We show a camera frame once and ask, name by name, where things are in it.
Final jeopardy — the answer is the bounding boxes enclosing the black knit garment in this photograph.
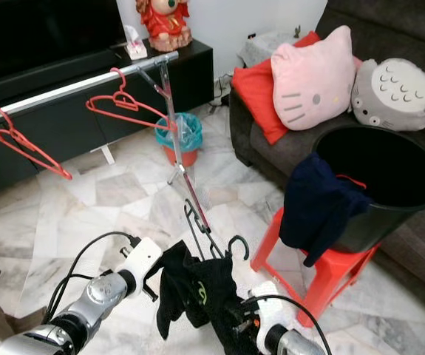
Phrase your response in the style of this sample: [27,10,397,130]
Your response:
[143,238,262,355]

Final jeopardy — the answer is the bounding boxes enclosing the dark grey plastic hanger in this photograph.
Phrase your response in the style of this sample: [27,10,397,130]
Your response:
[182,199,252,264]

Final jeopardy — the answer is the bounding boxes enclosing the red plastic hanger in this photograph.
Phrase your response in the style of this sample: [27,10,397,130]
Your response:
[0,105,75,181]
[84,67,177,133]

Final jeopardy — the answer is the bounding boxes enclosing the red plastic stool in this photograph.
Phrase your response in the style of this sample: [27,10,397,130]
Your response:
[250,206,380,329]

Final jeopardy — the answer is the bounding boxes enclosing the navy blue garment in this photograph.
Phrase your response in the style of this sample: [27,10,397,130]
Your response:
[278,151,376,268]

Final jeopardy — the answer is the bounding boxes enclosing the brown trousers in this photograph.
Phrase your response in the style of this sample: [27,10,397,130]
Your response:
[0,251,51,343]

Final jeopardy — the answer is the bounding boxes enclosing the orange bin teal bag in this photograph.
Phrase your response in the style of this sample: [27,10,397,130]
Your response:
[154,112,204,168]

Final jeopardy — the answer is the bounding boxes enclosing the black TV cabinet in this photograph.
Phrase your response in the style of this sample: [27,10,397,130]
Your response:
[0,38,215,198]

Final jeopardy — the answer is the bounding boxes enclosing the black plastic bucket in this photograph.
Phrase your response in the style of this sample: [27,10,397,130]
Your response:
[311,124,425,254]

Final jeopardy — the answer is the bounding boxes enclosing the red cushion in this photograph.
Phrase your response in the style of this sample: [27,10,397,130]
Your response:
[231,30,321,146]

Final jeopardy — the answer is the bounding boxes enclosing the black soundbar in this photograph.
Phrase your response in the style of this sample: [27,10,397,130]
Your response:
[0,52,124,110]

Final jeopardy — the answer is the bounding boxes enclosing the white tissue box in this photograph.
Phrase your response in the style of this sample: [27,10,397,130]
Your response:
[124,24,149,61]

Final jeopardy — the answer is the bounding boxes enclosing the pink cat face pillow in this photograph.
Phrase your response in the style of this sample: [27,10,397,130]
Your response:
[271,24,359,132]

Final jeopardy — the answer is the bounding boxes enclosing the red laughing Buddha statue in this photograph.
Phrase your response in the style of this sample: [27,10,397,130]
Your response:
[135,0,194,53]

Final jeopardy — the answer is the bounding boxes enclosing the lace covered side table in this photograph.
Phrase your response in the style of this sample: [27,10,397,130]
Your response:
[237,29,299,68]

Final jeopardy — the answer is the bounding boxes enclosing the grey round Totoro pillow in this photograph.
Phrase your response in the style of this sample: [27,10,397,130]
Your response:
[350,57,425,132]

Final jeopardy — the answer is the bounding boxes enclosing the black television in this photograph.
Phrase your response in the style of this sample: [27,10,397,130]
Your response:
[0,0,127,87]

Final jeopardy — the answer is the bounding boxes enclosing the dark brown fabric sofa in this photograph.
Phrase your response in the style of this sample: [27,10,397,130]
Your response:
[228,0,425,301]

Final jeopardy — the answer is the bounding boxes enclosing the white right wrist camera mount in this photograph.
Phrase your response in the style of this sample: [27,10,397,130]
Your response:
[252,280,290,353]

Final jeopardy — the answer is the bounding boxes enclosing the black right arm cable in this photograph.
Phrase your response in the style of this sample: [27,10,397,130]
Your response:
[241,294,336,355]

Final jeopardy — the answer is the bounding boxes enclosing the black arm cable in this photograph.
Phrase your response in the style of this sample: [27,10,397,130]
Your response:
[241,294,336,355]
[49,230,141,327]

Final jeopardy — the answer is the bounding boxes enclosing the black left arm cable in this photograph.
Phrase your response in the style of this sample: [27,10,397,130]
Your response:
[49,230,141,327]

